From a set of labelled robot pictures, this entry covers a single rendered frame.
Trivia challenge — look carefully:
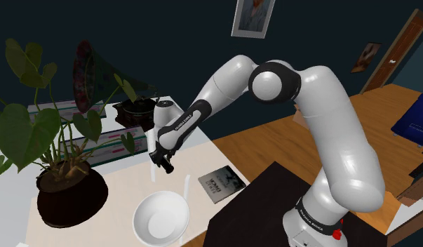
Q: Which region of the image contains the flat box with pink stripes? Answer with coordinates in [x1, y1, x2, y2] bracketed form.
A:
[27, 99, 108, 124]
[60, 126, 149, 169]

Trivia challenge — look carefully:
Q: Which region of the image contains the white bowl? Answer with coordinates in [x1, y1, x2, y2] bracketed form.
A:
[132, 190, 191, 247]

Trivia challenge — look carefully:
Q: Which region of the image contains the dark grey book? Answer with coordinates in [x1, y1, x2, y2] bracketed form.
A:
[197, 165, 247, 205]

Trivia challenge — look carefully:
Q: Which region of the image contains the green plant in dark pot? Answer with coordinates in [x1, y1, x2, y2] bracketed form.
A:
[0, 37, 137, 229]

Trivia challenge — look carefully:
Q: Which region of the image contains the dark robot stand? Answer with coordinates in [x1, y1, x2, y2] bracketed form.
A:
[202, 161, 390, 247]

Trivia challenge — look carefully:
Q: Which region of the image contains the dark gramophone with horn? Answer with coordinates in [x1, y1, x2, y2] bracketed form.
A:
[72, 39, 161, 133]

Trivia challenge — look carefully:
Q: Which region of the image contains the wooden furniture with white top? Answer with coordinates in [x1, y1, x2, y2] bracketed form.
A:
[384, 170, 423, 247]

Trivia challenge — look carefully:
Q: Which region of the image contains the brown wooden door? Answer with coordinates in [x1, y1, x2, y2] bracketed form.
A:
[359, 8, 423, 95]

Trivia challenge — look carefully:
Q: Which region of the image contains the portrait picture in white frame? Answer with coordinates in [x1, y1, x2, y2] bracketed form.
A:
[230, 0, 276, 39]

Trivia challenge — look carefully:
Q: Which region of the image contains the small brown wall picture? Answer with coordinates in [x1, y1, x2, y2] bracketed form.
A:
[350, 41, 382, 74]

